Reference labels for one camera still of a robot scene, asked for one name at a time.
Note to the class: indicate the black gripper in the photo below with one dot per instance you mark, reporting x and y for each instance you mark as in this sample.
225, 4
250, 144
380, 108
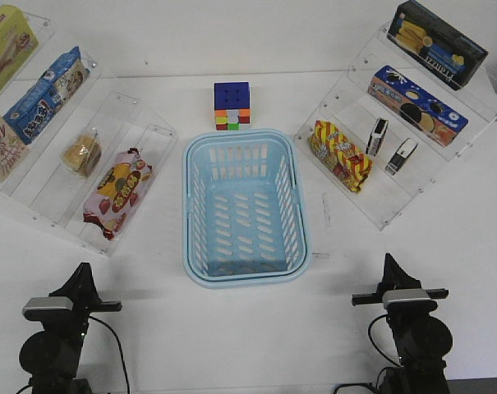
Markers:
81, 290
394, 277

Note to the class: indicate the bread bun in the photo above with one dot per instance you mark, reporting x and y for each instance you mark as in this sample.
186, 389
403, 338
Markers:
83, 153

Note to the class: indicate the black white tissue pack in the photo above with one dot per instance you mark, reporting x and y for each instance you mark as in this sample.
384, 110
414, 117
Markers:
401, 155
376, 136

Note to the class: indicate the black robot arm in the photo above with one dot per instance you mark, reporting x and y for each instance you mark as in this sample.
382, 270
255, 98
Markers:
52, 356
421, 340

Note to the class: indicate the light blue plastic basket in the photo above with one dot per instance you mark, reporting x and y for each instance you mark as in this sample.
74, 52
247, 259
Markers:
243, 211

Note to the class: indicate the pink fruit snack bag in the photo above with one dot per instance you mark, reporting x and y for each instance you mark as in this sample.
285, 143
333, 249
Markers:
117, 196

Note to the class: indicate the red yellow striped snack bag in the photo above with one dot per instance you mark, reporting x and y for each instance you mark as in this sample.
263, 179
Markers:
349, 164

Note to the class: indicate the left clear acrylic shelf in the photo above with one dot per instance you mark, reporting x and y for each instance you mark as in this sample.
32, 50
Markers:
42, 182

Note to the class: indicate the clear acrylic shelf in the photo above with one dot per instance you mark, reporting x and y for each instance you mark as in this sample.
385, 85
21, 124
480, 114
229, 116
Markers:
42, 182
354, 111

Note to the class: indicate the right clear acrylic shelf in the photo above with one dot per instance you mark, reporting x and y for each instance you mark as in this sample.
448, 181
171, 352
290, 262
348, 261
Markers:
354, 111

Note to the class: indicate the beige Pocky box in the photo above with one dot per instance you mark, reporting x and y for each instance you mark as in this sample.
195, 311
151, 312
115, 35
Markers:
12, 150

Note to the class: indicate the blue orange Oreo box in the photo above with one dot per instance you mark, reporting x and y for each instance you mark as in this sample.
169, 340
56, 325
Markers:
415, 105

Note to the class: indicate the blue cookie bag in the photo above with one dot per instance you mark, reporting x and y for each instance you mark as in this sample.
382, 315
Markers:
45, 98

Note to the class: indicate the black corn snack box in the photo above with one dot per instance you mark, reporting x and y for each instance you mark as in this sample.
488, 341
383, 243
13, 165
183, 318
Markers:
438, 46

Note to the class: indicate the multicolour puzzle cube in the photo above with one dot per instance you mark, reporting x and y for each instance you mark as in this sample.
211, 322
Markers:
232, 106

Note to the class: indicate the yellow biscuit box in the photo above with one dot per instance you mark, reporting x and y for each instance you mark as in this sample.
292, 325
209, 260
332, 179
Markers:
17, 42

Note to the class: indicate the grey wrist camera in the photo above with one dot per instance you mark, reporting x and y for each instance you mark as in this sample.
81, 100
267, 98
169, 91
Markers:
404, 296
47, 308

